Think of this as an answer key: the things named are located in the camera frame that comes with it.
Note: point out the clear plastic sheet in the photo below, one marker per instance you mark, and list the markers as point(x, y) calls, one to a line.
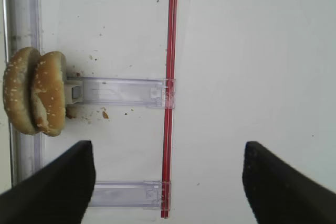
point(110, 39)

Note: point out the sesame bun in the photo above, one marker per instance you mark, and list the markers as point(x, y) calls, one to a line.
point(17, 79)
point(48, 93)

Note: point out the sesame bun top outer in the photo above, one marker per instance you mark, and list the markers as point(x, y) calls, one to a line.
point(17, 79)

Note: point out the clear long rail right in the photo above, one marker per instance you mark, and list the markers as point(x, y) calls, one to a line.
point(23, 32)

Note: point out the red right guide rail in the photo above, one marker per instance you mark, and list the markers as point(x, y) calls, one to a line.
point(168, 115)

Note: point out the white pusher block upper right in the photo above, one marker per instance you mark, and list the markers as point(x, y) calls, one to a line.
point(73, 94)

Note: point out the clear pusher track upper right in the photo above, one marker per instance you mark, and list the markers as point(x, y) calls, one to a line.
point(119, 91)

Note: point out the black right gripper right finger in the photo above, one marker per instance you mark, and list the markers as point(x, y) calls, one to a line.
point(277, 193)

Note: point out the clear pusher track lower right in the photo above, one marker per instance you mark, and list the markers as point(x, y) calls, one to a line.
point(145, 194)

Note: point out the sesame bun top inner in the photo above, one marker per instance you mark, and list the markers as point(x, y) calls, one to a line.
point(48, 93)

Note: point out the clear pusher track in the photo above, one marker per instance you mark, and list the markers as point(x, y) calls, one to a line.
point(145, 194)
point(119, 91)

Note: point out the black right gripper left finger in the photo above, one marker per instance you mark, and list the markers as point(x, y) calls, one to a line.
point(58, 193)

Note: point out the metal tray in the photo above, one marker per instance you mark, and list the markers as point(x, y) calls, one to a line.
point(3, 11)

